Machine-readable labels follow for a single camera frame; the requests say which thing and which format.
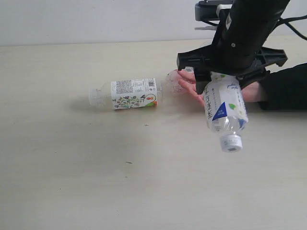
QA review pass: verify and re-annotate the pink peach label bottle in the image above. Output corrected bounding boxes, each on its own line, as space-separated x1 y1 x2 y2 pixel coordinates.
165 70 192 95

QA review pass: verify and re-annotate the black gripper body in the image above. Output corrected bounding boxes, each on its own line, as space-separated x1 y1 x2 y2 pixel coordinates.
177 45 288 77

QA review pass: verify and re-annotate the forearm in black sleeve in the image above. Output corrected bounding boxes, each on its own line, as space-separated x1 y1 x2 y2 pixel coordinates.
259 63 307 111

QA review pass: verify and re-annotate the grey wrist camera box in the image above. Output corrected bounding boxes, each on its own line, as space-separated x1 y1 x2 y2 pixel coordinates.
194 0 234 22

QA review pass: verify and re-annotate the floral label tea bottle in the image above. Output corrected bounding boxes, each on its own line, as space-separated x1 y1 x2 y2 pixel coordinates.
89 78 163 110

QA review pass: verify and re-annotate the person's open bare hand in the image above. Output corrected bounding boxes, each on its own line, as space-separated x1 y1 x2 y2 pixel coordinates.
177 69 262 106

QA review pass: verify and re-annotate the white jasmine label bottle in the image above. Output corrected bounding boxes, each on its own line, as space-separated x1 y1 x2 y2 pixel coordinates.
203 72 248 152

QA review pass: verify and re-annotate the black cable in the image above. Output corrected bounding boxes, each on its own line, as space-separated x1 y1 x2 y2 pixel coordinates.
278 15 307 41

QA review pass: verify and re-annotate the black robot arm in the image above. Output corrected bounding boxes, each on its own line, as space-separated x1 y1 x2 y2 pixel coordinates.
177 0 289 94

